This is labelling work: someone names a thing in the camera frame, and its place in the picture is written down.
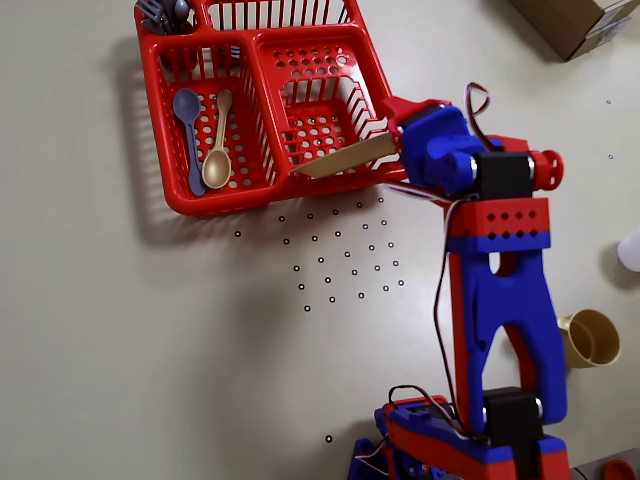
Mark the dark grey plastic spoon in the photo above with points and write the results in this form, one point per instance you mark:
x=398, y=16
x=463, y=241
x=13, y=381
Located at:
x=181, y=12

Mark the small red object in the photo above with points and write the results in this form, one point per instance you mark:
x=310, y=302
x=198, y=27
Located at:
x=622, y=470

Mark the gold plastic spoon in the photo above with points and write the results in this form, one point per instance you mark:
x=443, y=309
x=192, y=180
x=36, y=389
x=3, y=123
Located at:
x=216, y=167

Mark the grey plastic fork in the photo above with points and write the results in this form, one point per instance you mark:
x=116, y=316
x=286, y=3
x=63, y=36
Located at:
x=152, y=15

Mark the red plastic dish rack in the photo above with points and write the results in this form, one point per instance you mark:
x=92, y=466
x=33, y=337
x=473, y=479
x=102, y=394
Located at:
x=260, y=195

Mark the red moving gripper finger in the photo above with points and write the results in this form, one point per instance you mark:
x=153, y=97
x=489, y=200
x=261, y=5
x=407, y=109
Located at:
x=400, y=107

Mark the round gold plastic plate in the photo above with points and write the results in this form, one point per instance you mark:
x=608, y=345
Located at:
x=350, y=155

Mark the beige plastic cup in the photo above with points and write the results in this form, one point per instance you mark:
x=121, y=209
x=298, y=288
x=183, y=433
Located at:
x=592, y=340

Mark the brown cardboard box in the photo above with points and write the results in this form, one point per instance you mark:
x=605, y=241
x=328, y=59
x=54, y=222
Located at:
x=565, y=22

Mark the blue plastic spoon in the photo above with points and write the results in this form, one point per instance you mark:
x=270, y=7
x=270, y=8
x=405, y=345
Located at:
x=186, y=105

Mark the white plastic container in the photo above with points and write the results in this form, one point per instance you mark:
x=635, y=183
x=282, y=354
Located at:
x=631, y=256

